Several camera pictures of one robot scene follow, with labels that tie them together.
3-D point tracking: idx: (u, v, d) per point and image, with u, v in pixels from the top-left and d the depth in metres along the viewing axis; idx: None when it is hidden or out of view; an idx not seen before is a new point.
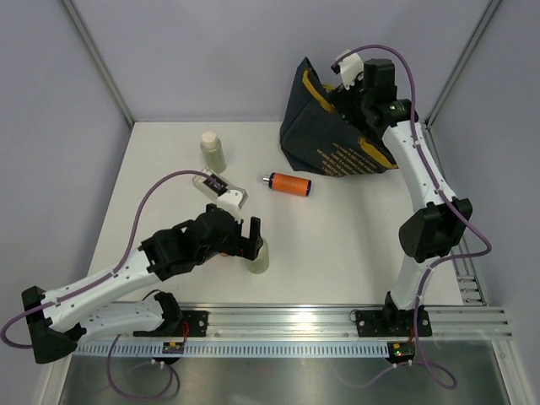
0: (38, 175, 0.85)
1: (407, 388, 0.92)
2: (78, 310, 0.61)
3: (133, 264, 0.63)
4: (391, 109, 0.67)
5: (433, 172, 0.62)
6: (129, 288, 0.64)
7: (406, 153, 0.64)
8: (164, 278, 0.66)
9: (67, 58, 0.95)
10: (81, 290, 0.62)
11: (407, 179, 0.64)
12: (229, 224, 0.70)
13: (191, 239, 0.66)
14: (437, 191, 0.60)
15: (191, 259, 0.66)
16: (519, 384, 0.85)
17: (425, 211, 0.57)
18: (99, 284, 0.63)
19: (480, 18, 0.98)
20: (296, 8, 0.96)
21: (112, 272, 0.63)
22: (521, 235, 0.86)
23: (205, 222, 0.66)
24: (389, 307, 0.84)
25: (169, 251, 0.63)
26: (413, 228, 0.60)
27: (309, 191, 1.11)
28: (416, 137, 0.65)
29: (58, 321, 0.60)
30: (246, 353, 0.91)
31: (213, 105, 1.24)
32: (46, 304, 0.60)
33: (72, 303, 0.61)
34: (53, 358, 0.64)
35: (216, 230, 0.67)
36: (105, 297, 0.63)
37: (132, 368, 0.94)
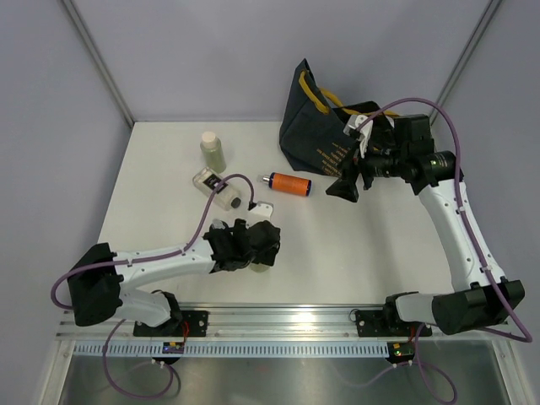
0: (38, 175, 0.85)
1: (407, 388, 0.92)
2: (147, 276, 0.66)
3: (200, 250, 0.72)
4: (430, 164, 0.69)
5: (479, 247, 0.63)
6: (187, 268, 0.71)
7: (447, 217, 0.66)
8: (212, 269, 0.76)
9: (67, 59, 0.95)
10: (152, 257, 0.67)
11: (450, 247, 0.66)
12: (274, 232, 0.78)
13: (244, 243, 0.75)
14: (483, 268, 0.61)
15: (240, 261, 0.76)
16: (518, 384, 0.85)
17: (472, 295, 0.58)
18: (168, 257, 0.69)
19: (480, 19, 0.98)
20: (296, 8, 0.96)
21: (180, 250, 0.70)
22: (521, 235, 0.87)
23: (261, 231, 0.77)
24: (390, 305, 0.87)
25: (224, 245, 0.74)
26: (453, 305, 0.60)
27: (309, 191, 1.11)
28: (461, 202, 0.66)
29: (128, 280, 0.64)
30: (246, 353, 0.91)
31: (213, 105, 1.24)
32: (121, 261, 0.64)
33: (143, 267, 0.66)
34: (85, 322, 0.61)
35: (266, 240, 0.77)
36: (169, 271, 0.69)
37: (132, 369, 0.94)
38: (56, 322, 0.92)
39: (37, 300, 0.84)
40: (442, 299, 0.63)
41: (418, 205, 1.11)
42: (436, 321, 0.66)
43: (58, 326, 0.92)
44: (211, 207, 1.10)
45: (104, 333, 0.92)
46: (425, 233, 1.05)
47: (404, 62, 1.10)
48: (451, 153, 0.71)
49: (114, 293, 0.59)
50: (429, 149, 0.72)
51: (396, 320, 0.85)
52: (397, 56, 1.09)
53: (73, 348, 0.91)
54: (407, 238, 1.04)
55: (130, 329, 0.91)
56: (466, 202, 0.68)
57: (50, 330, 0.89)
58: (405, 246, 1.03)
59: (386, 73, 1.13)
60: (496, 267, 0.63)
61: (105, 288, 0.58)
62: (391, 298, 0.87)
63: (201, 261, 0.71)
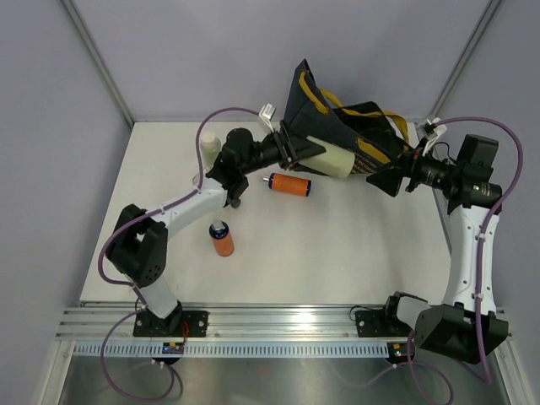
0: (39, 175, 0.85)
1: (408, 388, 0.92)
2: (180, 218, 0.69)
3: (210, 185, 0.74)
4: (472, 189, 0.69)
5: (482, 277, 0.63)
6: (207, 203, 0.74)
7: (465, 240, 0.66)
8: (225, 202, 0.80)
9: (67, 57, 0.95)
10: (177, 201, 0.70)
11: (454, 267, 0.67)
12: (245, 139, 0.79)
13: (231, 165, 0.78)
14: (474, 295, 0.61)
15: (240, 181, 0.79)
16: (519, 385, 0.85)
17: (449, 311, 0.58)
18: (188, 198, 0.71)
19: (480, 19, 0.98)
20: (297, 8, 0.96)
21: (197, 189, 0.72)
22: (523, 234, 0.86)
23: (229, 149, 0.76)
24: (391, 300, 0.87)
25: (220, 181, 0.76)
26: (432, 319, 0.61)
27: (309, 191, 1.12)
28: (484, 229, 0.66)
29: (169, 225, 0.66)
30: (246, 353, 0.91)
31: (213, 105, 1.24)
32: (154, 210, 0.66)
33: (175, 211, 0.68)
34: (143, 283, 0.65)
35: (240, 149, 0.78)
36: (196, 209, 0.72)
37: (132, 369, 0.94)
38: (56, 322, 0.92)
39: (37, 300, 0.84)
40: (427, 311, 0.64)
41: (418, 205, 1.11)
42: (416, 334, 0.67)
43: (58, 326, 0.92)
44: None
45: (104, 332, 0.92)
46: (425, 234, 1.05)
47: (404, 62, 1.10)
48: (499, 187, 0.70)
49: (163, 239, 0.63)
50: (486, 175, 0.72)
51: (394, 314, 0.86)
52: (398, 56, 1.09)
53: (73, 348, 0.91)
54: (407, 238, 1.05)
55: (130, 329, 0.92)
56: (492, 234, 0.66)
57: (50, 330, 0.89)
58: (405, 247, 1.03)
59: (386, 73, 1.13)
60: (490, 300, 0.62)
61: (155, 234, 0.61)
62: (397, 294, 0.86)
63: (218, 192, 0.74)
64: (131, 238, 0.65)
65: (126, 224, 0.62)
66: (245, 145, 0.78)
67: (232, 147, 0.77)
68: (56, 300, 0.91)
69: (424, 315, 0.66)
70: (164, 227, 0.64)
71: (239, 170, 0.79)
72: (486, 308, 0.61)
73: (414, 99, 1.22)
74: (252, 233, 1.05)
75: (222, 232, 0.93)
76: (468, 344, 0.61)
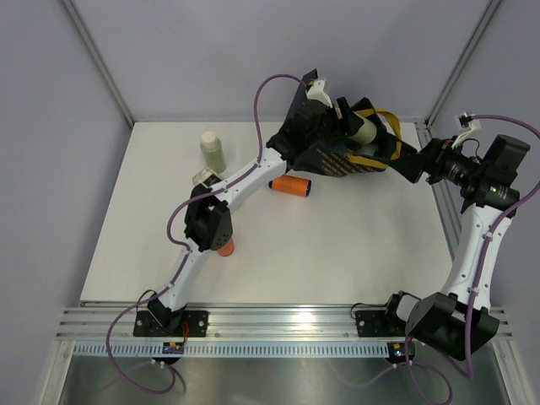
0: (39, 175, 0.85)
1: (407, 388, 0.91)
2: (241, 194, 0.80)
3: (269, 157, 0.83)
4: (489, 188, 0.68)
5: (481, 274, 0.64)
6: (268, 175, 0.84)
7: (472, 234, 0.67)
8: (286, 168, 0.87)
9: (67, 57, 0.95)
10: (239, 178, 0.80)
11: (456, 261, 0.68)
12: (320, 108, 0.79)
13: (297, 133, 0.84)
14: (470, 289, 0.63)
15: (304, 148, 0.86)
16: (519, 385, 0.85)
17: (440, 300, 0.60)
18: (250, 174, 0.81)
19: (479, 19, 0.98)
20: (296, 8, 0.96)
21: (256, 164, 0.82)
22: (523, 234, 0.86)
23: (303, 115, 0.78)
24: (394, 299, 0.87)
25: (285, 148, 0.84)
26: (423, 308, 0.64)
27: (309, 191, 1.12)
28: (494, 229, 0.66)
29: (230, 202, 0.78)
30: (246, 353, 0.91)
31: (213, 104, 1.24)
32: (219, 190, 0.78)
33: (236, 189, 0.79)
34: (213, 247, 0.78)
35: (313, 119, 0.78)
36: (256, 182, 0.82)
37: (132, 369, 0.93)
38: (56, 322, 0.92)
39: (37, 300, 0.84)
40: (420, 300, 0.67)
41: (417, 204, 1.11)
42: (407, 323, 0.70)
43: (58, 326, 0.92)
44: None
45: (104, 332, 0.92)
46: (429, 235, 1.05)
47: (404, 62, 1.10)
48: (518, 193, 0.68)
49: (226, 217, 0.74)
50: (508, 180, 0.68)
51: (394, 312, 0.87)
52: (398, 57, 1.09)
53: (73, 348, 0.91)
54: (407, 237, 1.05)
55: (130, 329, 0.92)
56: (499, 236, 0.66)
57: (50, 330, 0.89)
58: (407, 246, 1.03)
59: (386, 74, 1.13)
60: (485, 297, 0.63)
61: (220, 213, 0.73)
62: (401, 292, 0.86)
63: (276, 166, 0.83)
64: (201, 208, 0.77)
65: (197, 197, 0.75)
66: (319, 111, 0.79)
67: (307, 113, 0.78)
68: (56, 300, 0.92)
69: (419, 305, 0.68)
70: (226, 207, 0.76)
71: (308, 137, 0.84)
72: (480, 304, 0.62)
73: (414, 100, 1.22)
74: (253, 233, 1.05)
75: None
76: (456, 339, 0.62)
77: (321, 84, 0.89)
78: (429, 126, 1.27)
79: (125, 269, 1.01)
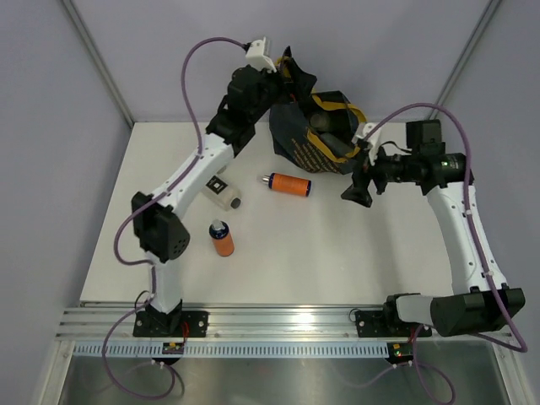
0: (38, 175, 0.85)
1: (407, 388, 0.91)
2: (188, 193, 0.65)
3: (212, 145, 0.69)
4: (441, 164, 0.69)
5: (483, 251, 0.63)
6: (216, 164, 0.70)
7: (454, 218, 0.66)
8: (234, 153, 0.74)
9: (67, 57, 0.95)
10: (180, 175, 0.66)
11: (453, 250, 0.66)
12: (254, 75, 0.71)
13: (235, 110, 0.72)
14: (484, 274, 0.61)
15: (247, 127, 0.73)
16: (519, 385, 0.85)
17: (466, 297, 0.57)
18: (193, 167, 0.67)
19: (479, 19, 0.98)
20: (296, 8, 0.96)
21: (197, 155, 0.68)
22: (521, 234, 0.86)
23: (235, 87, 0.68)
24: (390, 306, 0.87)
25: (227, 126, 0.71)
26: (451, 306, 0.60)
27: (309, 191, 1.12)
28: (467, 206, 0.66)
29: (176, 206, 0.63)
30: (246, 353, 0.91)
31: (212, 105, 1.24)
32: (160, 194, 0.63)
33: (180, 188, 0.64)
34: (172, 256, 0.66)
35: (248, 89, 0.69)
36: (203, 175, 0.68)
37: (132, 369, 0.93)
38: (56, 322, 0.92)
39: (37, 300, 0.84)
40: (440, 300, 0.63)
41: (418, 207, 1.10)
42: (434, 323, 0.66)
43: (58, 326, 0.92)
44: (211, 207, 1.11)
45: (103, 332, 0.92)
46: (429, 235, 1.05)
47: (403, 62, 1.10)
48: (461, 154, 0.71)
49: (176, 223, 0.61)
50: (439, 151, 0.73)
51: (396, 319, 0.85)
52: (398, 57, 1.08)
53: (73, 348, 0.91)
54: (407, 238, 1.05)
55: (131, 330, 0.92)
56: (474, 207, 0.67)
57: (50, 330, 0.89)
58: (405, 247, 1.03)
59: (386, 74, 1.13)
60: (499, 273, 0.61)
61: (168, 220, 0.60)
62: (394, 299, 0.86)
63: (221, 154, 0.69)
64: (149, 219, 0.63)
65: (138, 210, 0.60)
66: (254, 82, 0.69)
67: (240, 84, 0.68)
68: (56, 300, 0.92)
69: (439, 302, 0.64)
70: (174, 211, 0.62)
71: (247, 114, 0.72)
72: (499, 281, 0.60)
73: (414, 100, 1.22)
74: (252, 233, 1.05)
75: (222, 232, 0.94)
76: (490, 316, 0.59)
77: (261, 45, 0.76)
78: None
79: (124, 269, 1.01)
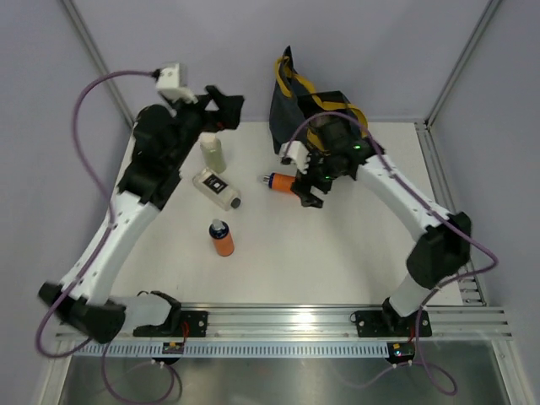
0: (38, 175, 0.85)
1: (407, 388, 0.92)
2: (105, 273, 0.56)
3: (126, 209, 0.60)
4: (354, 149, 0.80)
5: (421, 198, 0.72)
6: (135, 230, 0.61)
7: (386, 185, 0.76)
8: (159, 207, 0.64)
9: (66, 57, 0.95)
10: (94, 256, 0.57)
11: (401, 212, 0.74)
12: (167, 113, 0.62)
13: (148, 158, 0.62)
14: (429, 213, 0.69)
15: (168, 175, 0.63)
16: (519, 386, 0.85)
17: (424, 235, 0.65)
18: (105, 241, 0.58)
19: (479, 19, 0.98)
20: (295, 7, 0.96)
21: (110, 225, 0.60)
22: (521, 234, 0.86)
23: (143, 132, 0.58)
24: (389, 312, 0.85)
25: (143, 180, 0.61)
26: (418, 255, 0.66)
27: (309, 191, 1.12)
28: (390, 169, 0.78)
29: (92, 293, 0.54)
30: (246, 353, 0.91)
31: None
32: (71, 283, 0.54)
33: (94, 271, 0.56)
34: (107, 339, 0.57)
35: (159, 132, 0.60)
36: (122, 245, 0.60)
37: (132, 368, 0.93)
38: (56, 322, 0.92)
39: (37, 300, 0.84)
40: (407, 261, 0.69)
41: None
42: (418, 282, 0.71)
43: (58, 327, 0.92)
44: (211, 207, 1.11)
45: None
46: None
47: (403, 62, 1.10)
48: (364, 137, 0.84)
49: (94, 310, 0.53)
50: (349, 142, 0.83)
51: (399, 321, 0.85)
52: (397, 57, 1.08)
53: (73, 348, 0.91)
54: (408, 237, 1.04)
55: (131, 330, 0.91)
56: (396, 170, 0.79)
57: (49, 330, 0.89)
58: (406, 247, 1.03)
59: (386, 73, 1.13)
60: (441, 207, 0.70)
61: (82, 311, 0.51)
62: (389, 302, 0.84)
63: (137, 218, 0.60)
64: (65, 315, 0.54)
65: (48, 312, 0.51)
66: (163, 124, 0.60)
67: (146, 130, 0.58)
68: None
69: (410, 262, 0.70)
70: (88, 299, 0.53)
71: (163, 162, 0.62)
72: (443, 212, 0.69)
73: (414, 99, 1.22)
74: (252, 233, 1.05)
75: (222, 232, 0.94)
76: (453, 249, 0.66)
77: (172, 72, 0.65)
78: (429, 126, 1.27)
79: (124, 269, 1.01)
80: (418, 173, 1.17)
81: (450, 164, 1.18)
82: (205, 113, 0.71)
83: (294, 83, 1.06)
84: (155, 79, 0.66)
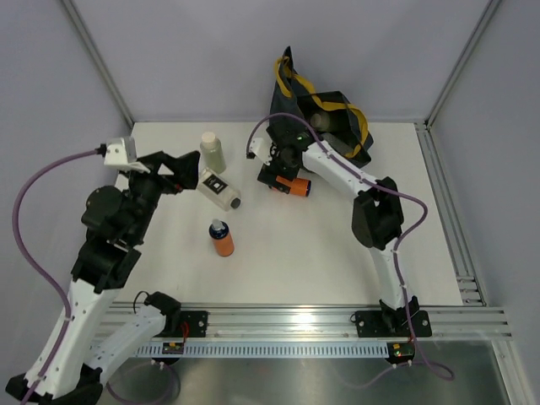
0: (37, 174, 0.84)
1: (407, 388, 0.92)
2: (68, 366, 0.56)
3: (82, 299, 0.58)
4: (298, 141, 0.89)
5: (352, 169, 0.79)
6: (97, 314, 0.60)
7: (324, 164, 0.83)
8: (121, 283, 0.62)
9: (66, 56, 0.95)
10: (56, 349, 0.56)
11: (339, 186, 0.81)
12: (119, 195, 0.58)
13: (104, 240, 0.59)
14: (360, 180, 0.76)
15: (125, 255, 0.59)
16: (519, 386, 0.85)
17: (358, 199, 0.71)
18: (66, 335, 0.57)
19: (479, 18, 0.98)
20: (295, 7, 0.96)
21: (67, 318, 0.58)
22: (521, 233, 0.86)
23: (93, 219, 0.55)
24: (389, 313, 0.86)
25: (99, 262, 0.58)
26: (359, 218, 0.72)
27: (309, 191, 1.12)
28: (326, 151, 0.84)
29: (56, 388, 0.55)
30: (245, 353, 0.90)
31: (212, 104, 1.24)
32: (35, 382, 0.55)
33: (56, 366, 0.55)
34: None
35: (110, 218, 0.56)
36: (87, 332, 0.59)
37: (132, 368, 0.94)
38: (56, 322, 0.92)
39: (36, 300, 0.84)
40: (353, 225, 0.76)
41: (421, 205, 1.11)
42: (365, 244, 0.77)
43: None
44: (211, 207, 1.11)
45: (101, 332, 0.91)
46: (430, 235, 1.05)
47: (402, 62, 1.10)
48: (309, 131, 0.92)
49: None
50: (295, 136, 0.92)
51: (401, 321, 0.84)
52: (397, 57, 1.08)
53: None
54: (407, 237, 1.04)
55: None
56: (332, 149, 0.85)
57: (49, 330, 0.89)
58: (406, 247, 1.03)
59: (386, 73, 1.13)
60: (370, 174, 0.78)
61: None
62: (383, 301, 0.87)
63: (95, 307, 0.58)
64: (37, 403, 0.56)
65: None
66: (114, 207, 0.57)
67: (96, 217, 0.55)
68: (55, 299, 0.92)
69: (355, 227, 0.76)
70: (52, 396, 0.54)
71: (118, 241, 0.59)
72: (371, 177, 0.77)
73: (414, 99, 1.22)
74: (252, 233, 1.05)
75: (222, 232, 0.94)
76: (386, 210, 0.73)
77: (121, 150, 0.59)
78: (429, 126, 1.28)
79: None
80: (418, 173, 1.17)
81: (449, 164, 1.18)
82: (159, 180, 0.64)
83: (294, 83, 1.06)
84: (102, 154, 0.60)
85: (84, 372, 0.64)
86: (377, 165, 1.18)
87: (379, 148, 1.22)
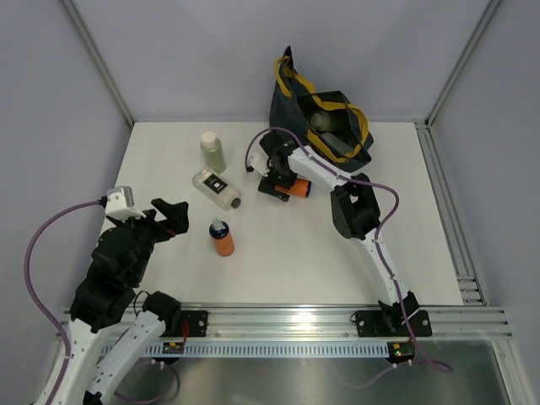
0: (38, 174, 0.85)
1: (407, 387, 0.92)
2: (70, 398, 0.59)
3: (80, 337, 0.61)
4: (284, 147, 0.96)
5: (329, 167, 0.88)
6: (94, 353, 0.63)
7: (306, 166, 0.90)
8: (117, 319, 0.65)
9: (66, 56, 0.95)
10: (58, 384, 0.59)
11: (321, 185, 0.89)
12: (128, 234, 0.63)
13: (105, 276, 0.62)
14: (337, 176, 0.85)
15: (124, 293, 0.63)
16: (519, 385, 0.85)
17: (335, 192, 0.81)
18: (67, 371, 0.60)
19: (480, 18, 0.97)
20: (295, 7, 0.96)
21: (67, 356, 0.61)
22: (521, 233, 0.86)
23: (102, 256, 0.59)
24: (389, 313, 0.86)
25: (98, 299, 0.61)
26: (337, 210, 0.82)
27: (309, 191, 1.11)
28: (308, 153, 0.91)
29: None
30: (246, 353, 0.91)
31: (212, 104, 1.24)
32: None
33: (59, 399, 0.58)
34: None
35: (118, 255, 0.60)
36: (86, 368, 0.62)
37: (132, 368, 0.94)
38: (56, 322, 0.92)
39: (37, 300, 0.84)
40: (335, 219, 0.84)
41: (421, 205, 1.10)
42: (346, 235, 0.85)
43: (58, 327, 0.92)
44: (211, 207, 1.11)
45: None
46: (430, 234, 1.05)
47: (403, 62, 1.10)
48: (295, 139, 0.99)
49: None
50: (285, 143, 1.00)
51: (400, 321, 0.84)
52: (397, 56, 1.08)
53: None
54: (407, 237, 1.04)
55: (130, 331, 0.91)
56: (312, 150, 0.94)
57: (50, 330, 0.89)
58: (406, 247, 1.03)
59: (386, 73, 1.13)
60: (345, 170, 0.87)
61: None
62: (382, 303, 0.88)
63: (94, 343, 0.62)
64: None
65: None
66: (124, 245, 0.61)
67: (105, 253, 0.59)
68: (56, 299, 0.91)
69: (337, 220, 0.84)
70: None
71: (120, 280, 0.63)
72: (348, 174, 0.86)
73: (414, 99, 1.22)
74: (252, 233, 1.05)
75: (222, 232, 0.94)
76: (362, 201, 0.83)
77: (120, 197, 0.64)
78: (430, 126, 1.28)
79: None
80: (418, 172, 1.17)
81: (449, 164, 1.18)
82: (156, 224, 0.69)
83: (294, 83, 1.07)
84: (103, 205, 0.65)
85: (85, 399, 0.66)
86: (377, 165, 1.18)
87: (379, 148, 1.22)
